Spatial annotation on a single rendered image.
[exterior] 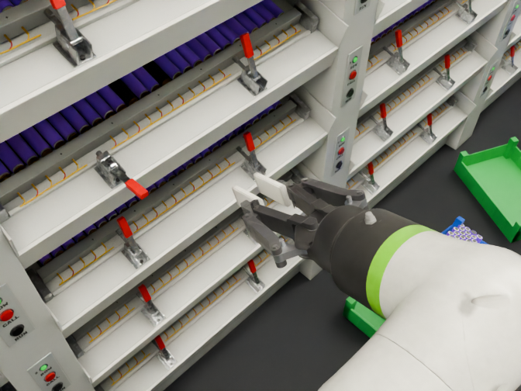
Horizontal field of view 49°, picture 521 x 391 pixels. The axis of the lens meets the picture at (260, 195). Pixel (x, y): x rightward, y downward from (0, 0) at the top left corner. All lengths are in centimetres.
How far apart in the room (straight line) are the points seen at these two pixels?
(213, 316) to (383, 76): 65
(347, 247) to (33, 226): 42
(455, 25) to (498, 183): 62
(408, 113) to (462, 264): 107
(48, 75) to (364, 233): 37
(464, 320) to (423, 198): 138
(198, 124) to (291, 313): 78
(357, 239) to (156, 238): 51
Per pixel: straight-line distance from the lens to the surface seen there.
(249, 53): 88
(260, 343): 149
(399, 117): 149
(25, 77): 66
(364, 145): 140
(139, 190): 75
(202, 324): 133
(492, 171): 194
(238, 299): 136
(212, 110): 88
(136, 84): 87
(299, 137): 112
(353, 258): 53
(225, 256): 118
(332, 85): 107
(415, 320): 45
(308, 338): 150
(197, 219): 100
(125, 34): 69
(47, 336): 92
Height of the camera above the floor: 134
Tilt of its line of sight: 50 degrees down
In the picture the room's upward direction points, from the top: straight up
